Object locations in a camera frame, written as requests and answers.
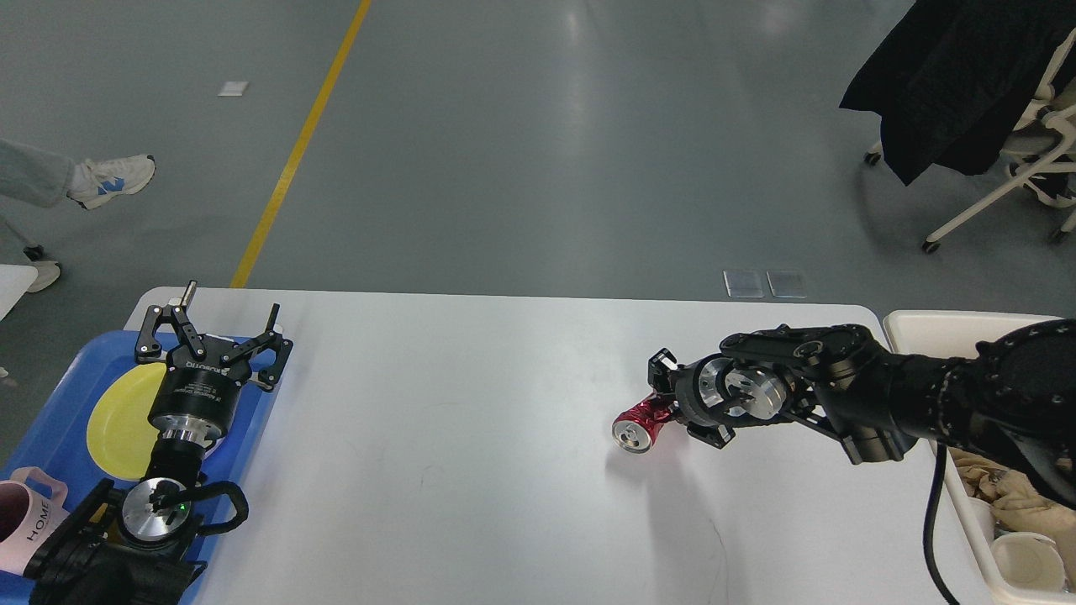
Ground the blue plastic tray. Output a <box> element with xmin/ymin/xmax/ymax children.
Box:
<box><xmin>1</xmin><ymin>330</ymin><xmax>277</xmax><ymax>604</ymax></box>

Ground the pink ribbed mug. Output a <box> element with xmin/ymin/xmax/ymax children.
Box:
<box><xmin>1</xmin><ymin>466</ymin><xmax>69</xmax><ymax>576</ymax></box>

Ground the beige plastic bin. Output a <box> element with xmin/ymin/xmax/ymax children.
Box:
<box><xmin>883</xmin><ymin>310</ymin><xmax>1073</xmax><ymax>604</ymax></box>

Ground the white paper cup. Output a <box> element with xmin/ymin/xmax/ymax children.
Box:
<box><xmin>990</xmin><ymin>532</ymin><xmax>1066</xmax><ymax>592</ymax></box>
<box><xmin>966</xmin><ymin>497</ymin><xmax>996</xmax><ymax>546</ymax></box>

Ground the brown paper ball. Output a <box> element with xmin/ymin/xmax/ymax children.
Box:
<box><xmin>990</xmin><ymin>472</ymin><xmax>1075</xmax><ymax>541</ymax></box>

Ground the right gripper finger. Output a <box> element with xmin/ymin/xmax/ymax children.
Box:
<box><xmin>669</xmin><ymin>403</ymin><xmax>736</xmax><ymax>450</ymax></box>
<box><xmin>648</xmin><ymin>348</ymin><xmax>685</xmax><ymax>396</ymax></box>

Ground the crushed red soda can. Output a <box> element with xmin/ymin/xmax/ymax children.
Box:
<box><xmin>610</xmin><ymin>392</ymin><xmax>675</xmax><ymax>455</ymax></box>

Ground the white blue sneaker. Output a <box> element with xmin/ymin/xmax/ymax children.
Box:
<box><xmin>66</xmin><ymin>155</ymin><xmax>156</xmax><ymax>211</ymax></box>

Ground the yellow plastic plate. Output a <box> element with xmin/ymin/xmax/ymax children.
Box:
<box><xmin>86</xmin><ymin>364</ymin><xmax>166</xmax><ymax>481</ymax></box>

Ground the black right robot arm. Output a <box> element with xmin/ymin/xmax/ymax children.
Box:
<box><xmin>611</xmin><ymin>318</ymin><xmax>1075</xmax><ymax>506</ymax></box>

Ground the white table corner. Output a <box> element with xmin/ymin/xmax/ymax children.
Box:
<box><xmin>0</xmin><ymin>264</ymin><xmax>38</xmax><ymax>320</ymax></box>

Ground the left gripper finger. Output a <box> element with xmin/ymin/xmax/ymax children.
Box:
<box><xmin>135</xmin><ymin>281</ymin><xmax>206</xmax><ymax>364</ymax></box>
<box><xmin>220</xmin><ymin>305</ymin><xmax>293</xmax><ymax>393</ymax></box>

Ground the brown paper wad in foil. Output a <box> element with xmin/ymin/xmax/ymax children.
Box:
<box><xmin>948</xmin><ymin>448</ymin><xmax>1010</xmax><ymax>502</ymax></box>

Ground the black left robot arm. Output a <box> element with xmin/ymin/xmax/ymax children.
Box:
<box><xmin>3</xmin><ymin>287</ymin><xmax>293</xmax><ymax>604</ymax></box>

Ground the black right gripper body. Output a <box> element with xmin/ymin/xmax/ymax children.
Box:
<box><xmin>673</xmin><ymin>354</ymin><xmax>731</xmax><ymax>425</ymax></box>

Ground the black office chair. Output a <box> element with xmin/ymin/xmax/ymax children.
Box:
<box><xmin>839</xmin><ymin>1</ymin><xmax>1075</xmax><ymax>254</ymax></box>

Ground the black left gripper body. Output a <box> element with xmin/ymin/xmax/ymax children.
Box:
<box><xmin>147</xmin><ymin>360</ymin><xmax>252</xmax><ymax>440</ymax></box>

